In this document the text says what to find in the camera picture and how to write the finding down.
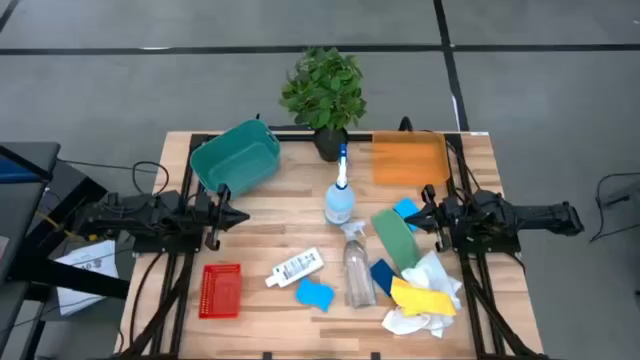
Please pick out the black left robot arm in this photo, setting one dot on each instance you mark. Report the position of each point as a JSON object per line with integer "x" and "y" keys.
{"x": 150, "y": 215}

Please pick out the red plastic basket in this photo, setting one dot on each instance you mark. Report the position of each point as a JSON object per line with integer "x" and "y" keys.
{"x": 220, "y": 292}

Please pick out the orange translucent tray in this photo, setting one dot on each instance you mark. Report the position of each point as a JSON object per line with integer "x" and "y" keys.
{"x": 410, "y": 160}

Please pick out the black desk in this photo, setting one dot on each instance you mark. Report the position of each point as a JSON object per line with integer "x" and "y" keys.
{"x": 20, "y": 210}

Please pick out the rectangular blue sponge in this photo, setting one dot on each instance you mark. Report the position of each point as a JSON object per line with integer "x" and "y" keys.
{"x": 382, "y": 275}

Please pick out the clear plastic spray bottle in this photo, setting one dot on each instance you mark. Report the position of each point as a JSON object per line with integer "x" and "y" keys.
{"x": 359, "y": 275}

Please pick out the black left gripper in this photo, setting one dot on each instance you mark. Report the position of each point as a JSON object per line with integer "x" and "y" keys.
{"x": 217, "y": 220}

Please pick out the teal plastic bin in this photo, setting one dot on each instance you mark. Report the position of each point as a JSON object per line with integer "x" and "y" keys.
{"x": 235, "y": 155}

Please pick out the white squeeze tube bottle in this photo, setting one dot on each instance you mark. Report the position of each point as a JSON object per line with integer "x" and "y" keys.
{"x": 295, "y": 267}

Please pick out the white paper sheet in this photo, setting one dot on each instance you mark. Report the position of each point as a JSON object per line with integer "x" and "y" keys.
{"x": 87, "y": 260}

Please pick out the yellow cloth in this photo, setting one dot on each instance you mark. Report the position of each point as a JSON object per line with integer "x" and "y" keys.
{"x": 420, "y": 300}

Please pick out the black aluminium rig frame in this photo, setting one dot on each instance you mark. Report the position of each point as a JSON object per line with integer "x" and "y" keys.
{"x": 295, "y": 136}

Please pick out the white cloth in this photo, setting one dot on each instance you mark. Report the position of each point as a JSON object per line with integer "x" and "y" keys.
{"x": 430, "y": 270}

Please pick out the small light blue sponge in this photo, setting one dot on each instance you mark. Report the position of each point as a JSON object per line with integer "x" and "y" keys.
{"x": 406, "y": 207}

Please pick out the wavy light blue sponge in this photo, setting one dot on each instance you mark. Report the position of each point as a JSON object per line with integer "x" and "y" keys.
{"x": 315, "y": 295}

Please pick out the green cloth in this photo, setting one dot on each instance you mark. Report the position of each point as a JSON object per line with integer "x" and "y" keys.
{"x": 397, "y": 240}

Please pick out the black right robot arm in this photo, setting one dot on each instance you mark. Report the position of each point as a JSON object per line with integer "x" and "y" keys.
{"x": 525, "y": 217}

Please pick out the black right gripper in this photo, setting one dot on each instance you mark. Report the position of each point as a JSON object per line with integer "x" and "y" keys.
{"x": 442, "y": 220}

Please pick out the potted green plant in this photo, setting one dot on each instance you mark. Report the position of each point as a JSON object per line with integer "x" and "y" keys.
{"x": 325, "y": 90}

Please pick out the white spray bottle blue nozzle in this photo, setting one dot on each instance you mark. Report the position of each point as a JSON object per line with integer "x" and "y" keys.
{"x": 340, "y": 202}

